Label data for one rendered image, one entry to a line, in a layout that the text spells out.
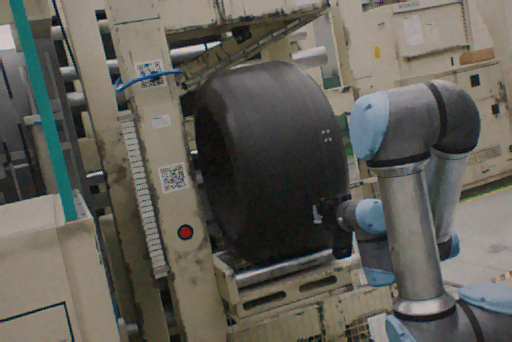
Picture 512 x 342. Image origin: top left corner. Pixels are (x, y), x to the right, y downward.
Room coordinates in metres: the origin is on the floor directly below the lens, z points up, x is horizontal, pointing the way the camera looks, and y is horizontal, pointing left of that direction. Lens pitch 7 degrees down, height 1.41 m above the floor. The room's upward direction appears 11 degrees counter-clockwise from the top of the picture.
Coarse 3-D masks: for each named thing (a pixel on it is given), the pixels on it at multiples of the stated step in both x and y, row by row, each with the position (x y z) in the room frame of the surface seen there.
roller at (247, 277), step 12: (312, 252) 1.80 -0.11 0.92; (324, 252) 1.80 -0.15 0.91; (264, 264) 1.76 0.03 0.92; (276, 264) 1.76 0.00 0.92; (288, 264) 1.76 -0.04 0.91; (300, 264) 1.77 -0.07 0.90; (312, 264) 1.79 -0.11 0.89; (240, 276) 1.72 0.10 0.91; (252, 276) 1.73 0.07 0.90; (264, 276) 1.74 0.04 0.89; (276, 276) 1.76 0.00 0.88
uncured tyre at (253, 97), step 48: (240, 96) 1.71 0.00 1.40; (288, 96) 1.71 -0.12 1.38; (240, 144) 1.65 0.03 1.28; (288, 144) 1.64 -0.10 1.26; (336, 144) 1.69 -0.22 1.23; (240, 192) 1.67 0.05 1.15; (288, 192) 1.63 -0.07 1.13; (336, 192) 1.68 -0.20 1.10; (240, 240) 1.77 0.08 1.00; (288, 240) 1.70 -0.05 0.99
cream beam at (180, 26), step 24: (168, 0) 2.05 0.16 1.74; (192, 0) 2.08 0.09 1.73; (216, 0) 2.10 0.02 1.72; (240, 0) 2.12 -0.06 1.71; (264, 0) 2.14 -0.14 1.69; (288, 0) 2.17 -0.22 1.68; (168, 24) 2.05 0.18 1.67; (192, 24) 2.07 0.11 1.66; (216, 24) 2.10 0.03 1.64; (240, 24) 2.17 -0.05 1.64
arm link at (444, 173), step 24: (456, 96) 1.13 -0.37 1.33; (456, 120) 1.12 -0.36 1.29; (480, 120) 1.18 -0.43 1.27; (456, 144) 1.17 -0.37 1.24; (432, 168) 1.25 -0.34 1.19; (456, 168) 1.22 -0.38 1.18; (432, 192) 1.27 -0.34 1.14; (456, 192) 1.26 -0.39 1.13; (432, 216) 1.31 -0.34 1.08; (456, 240) 1.38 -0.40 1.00
